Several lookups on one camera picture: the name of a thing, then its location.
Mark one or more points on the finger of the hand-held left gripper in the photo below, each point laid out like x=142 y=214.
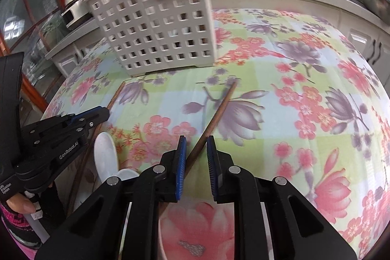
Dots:
x=79 y=132
x=88 y=113

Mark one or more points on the brown wooden chopstick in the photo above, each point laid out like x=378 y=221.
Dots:
x=219 y=113
x=117 y=94

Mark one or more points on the person's left forearm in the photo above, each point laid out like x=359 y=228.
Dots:
x=18 y=226

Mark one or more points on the person's left hand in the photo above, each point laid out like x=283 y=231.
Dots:
x=19 y=205

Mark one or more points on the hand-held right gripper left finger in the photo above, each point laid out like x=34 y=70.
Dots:
x=182 y=168

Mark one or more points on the red framed glass door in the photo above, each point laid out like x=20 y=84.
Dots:
x=36 y=19

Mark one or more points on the white ceramic spoon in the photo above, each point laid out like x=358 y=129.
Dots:
x=105 y=150

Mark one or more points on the floral tablecloth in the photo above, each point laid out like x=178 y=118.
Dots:
x=274 y=95

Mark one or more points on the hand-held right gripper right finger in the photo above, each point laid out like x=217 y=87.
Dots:
x=211 y=168

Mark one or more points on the white perforated utensil holder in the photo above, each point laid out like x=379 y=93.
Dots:
x=152 y=34

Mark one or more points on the steel bowl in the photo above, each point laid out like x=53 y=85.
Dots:
x=376 y=1

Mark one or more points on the white kitchen appliance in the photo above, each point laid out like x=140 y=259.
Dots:
x=76 y=4

